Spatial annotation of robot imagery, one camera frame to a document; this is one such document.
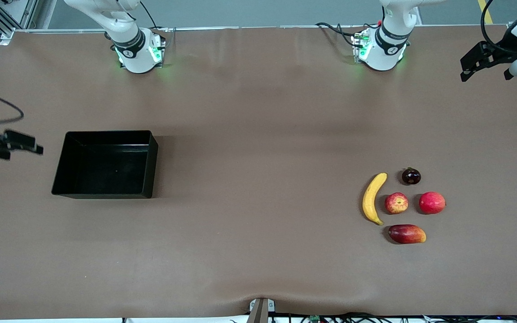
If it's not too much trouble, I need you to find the brown table cover sheet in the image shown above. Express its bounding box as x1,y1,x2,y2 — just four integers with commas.
0,25,517,320

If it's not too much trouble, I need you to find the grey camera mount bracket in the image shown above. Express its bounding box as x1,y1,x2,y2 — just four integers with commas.
246,297,276,323

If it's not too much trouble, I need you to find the silver table edge rail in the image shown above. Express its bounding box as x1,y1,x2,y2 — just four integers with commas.
12,25,510,34

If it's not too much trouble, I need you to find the black base cable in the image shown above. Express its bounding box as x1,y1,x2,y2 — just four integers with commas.
316,22,360,48
140,0,171,34

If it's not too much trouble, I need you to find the aluminium frame with black struts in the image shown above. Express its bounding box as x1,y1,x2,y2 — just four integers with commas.
0,0,39,45

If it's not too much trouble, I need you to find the plain red round fruit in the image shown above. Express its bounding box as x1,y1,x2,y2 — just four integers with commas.
418,191,447,215

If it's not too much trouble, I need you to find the red yellow striped apple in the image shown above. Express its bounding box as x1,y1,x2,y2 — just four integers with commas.
384,192,409,215

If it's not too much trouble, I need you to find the black rectangular plastic box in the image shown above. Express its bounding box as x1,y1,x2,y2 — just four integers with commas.
51,130,159,199

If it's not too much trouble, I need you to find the dark purple mangosteen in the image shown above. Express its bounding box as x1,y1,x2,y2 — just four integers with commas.
401,167,422,185

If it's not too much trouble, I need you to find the black right base cable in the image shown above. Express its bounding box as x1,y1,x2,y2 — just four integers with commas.
140,0,171,34

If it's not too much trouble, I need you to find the black left base cable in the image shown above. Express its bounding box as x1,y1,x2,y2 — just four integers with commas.
316,22,360,48

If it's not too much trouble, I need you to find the red orange mango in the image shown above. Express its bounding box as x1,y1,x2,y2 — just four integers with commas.
388,224,427,244

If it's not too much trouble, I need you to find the yellow banana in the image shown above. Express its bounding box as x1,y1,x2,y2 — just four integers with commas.
362,172,388,226

